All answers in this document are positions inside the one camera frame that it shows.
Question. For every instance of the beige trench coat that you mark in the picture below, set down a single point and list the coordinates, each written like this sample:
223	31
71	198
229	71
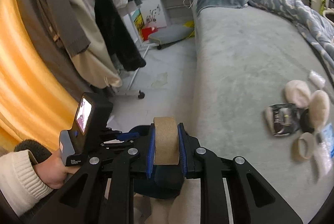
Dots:
93	63

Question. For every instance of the grey-green bed with sheet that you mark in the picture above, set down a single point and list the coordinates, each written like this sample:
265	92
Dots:
245	57

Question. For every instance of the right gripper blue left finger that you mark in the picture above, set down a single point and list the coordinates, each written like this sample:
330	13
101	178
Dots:
150	151

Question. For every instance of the colourful picture board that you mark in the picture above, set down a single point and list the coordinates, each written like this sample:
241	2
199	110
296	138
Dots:
138	21

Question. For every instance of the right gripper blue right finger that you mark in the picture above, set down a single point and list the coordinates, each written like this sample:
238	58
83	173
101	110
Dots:
182	150

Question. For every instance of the red box on floor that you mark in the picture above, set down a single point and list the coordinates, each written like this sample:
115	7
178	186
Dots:
146	31

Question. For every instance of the orange yellow curtain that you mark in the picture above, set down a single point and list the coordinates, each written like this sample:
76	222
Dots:
33	103

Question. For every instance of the grey cushion on floor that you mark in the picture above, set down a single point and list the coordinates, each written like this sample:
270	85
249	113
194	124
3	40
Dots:
170	34

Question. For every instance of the yellow bag on floor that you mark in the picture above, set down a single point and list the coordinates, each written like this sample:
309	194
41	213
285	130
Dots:
191	26

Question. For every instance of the white sock ball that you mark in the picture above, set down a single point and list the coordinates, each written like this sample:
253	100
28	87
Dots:
298	93
319	109

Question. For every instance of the person's left hand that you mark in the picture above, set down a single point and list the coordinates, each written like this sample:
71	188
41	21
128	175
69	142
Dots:
53	172

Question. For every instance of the blue patterned fleece blanket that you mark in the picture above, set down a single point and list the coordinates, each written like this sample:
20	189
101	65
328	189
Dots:
315	29

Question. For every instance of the dark teal trash bin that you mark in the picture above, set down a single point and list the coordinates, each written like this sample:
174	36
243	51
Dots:
166	180

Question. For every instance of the black package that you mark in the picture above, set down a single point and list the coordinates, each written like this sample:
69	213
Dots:
283	119

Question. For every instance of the blue tissue pack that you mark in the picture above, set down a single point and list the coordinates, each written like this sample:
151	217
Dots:
327	139

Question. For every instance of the clear bubble wrap piece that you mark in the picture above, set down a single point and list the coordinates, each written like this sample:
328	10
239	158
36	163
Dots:
323	160

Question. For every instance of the brown tape roll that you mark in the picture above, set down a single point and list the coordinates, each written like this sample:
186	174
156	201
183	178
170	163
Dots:
166	142
303	147

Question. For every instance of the white clothes rack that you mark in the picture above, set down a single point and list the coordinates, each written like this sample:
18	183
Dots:
126	41

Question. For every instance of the white knit sleeve forearm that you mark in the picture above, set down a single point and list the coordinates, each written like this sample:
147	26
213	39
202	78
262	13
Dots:
20	185

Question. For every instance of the black fuzzy garment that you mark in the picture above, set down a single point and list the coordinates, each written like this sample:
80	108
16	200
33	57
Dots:
104	11

